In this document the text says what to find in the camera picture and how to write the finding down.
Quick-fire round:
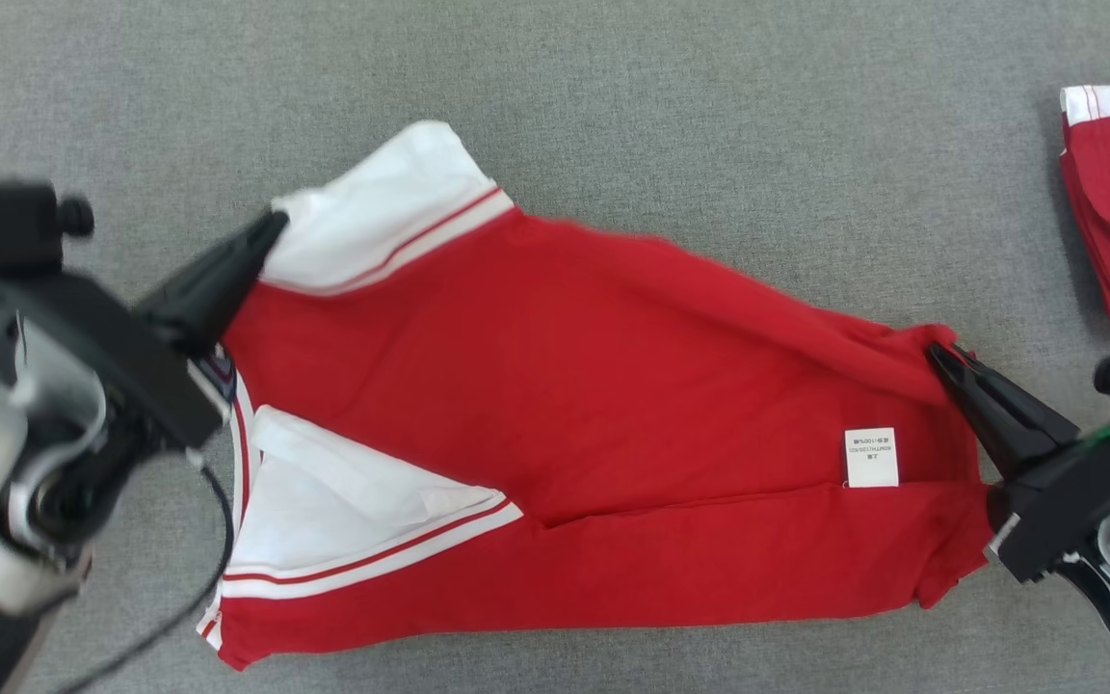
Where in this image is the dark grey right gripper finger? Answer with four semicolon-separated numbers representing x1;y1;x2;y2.
945;345;1082;456
928;343;1047;479

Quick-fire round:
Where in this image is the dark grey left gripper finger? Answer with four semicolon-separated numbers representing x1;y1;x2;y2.
165;217;290;355
136;209;286;324

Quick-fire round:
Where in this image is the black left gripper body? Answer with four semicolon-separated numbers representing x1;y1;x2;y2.
0;273;229;450

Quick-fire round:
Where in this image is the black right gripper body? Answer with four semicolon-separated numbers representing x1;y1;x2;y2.
986;437;1110;585

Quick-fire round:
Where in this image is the red and white t-shirt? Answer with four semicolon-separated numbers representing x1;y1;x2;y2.
197;120;994;671

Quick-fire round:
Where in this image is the thin black cable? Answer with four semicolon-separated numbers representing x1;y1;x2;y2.
54;451;236;694

